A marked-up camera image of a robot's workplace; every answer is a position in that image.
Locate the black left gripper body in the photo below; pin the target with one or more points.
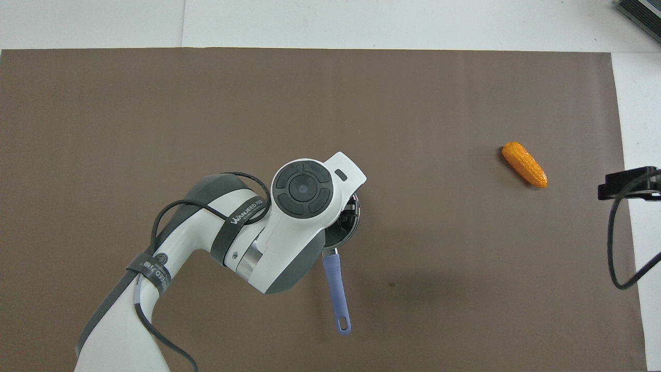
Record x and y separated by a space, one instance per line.
349 211

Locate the glass lid with blue knob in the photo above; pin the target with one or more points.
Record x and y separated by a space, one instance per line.
347 235

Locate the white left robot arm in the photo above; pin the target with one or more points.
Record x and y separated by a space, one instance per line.
289 243

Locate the brown table mat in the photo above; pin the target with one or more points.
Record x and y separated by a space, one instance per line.
465 258

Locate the dark grey ribbed device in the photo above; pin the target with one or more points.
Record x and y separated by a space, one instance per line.
643 14

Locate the black camera stand clamp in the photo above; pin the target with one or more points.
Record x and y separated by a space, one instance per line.
622 185

